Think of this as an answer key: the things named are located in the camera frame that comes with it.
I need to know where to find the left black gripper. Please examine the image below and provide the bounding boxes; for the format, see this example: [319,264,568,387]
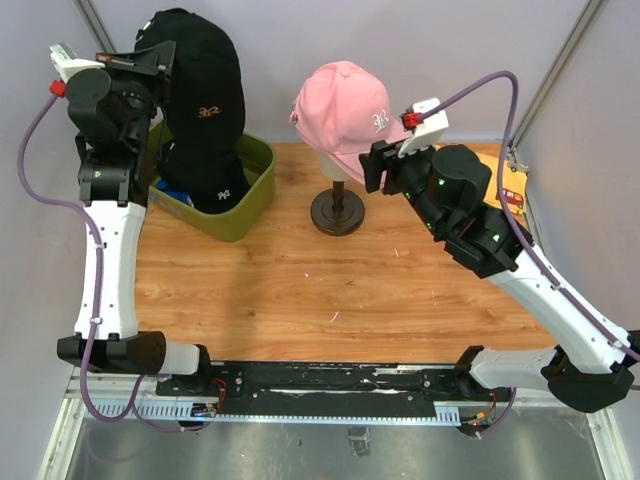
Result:
[94,40,175,150]

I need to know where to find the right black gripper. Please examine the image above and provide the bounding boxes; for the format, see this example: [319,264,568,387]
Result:
[358,131,447,237]

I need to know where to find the black cap gold logo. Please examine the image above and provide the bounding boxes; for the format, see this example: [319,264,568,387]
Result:
[135,8,246,163]

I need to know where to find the pink baseball cap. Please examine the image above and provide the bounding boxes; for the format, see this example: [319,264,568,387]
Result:
[289,61,408,184]

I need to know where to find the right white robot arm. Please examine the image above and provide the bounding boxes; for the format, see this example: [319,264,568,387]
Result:
[359,141,639,413]

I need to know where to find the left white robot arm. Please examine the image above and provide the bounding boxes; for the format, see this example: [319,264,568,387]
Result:
[52,41,214,396]

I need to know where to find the white mannequin head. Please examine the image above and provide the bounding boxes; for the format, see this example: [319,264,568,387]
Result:
[315,150,359,182]

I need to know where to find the yellow cartoon car cloth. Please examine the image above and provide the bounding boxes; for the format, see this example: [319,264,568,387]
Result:
[476,152,527,215]

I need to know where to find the black cap white logo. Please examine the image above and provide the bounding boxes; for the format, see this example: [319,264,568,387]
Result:
[157,143,251,214]

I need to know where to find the green plastic bin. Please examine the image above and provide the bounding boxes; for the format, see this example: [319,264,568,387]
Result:
[149,132,276,243]

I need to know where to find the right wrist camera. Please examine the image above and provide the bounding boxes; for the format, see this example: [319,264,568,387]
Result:
[399,97,449,158]

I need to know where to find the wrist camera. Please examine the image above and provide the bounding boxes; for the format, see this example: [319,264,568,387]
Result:
[399,97,449,158]
[49,43,104,98]

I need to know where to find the left aluminium frame post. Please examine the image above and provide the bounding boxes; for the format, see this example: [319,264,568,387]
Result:
[73,0,116,52]

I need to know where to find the aluminium frame post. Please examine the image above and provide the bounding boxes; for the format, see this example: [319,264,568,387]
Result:
[510,0,608,154]
[73,0,116,52]

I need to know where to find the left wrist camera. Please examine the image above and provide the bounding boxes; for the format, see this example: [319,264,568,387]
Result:
[49,43,104,98]

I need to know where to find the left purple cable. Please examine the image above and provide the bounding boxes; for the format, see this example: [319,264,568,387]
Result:
[17,94,216,434]

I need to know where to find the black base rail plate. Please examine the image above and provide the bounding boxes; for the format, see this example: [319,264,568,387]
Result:
[155,360,514,417]

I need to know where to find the right aluminium frame post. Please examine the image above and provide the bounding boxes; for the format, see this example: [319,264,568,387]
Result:
[510,0,608,154]

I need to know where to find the grey slotted cable duct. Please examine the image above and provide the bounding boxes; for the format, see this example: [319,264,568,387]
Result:
[82,399,461,427]

